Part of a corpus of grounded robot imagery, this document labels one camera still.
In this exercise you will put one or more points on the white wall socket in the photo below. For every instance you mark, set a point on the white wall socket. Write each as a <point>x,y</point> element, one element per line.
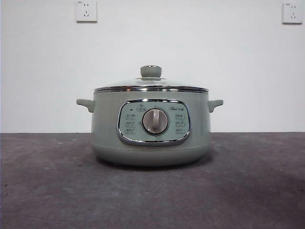
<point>86,11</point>
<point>292,13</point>

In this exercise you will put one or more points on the sage green electric pot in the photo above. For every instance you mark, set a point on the sage green electric pot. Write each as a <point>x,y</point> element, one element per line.
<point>107,133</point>

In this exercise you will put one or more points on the glass lid with green knob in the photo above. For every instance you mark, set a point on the glass lid with green knob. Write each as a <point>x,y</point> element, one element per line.
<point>150,71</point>

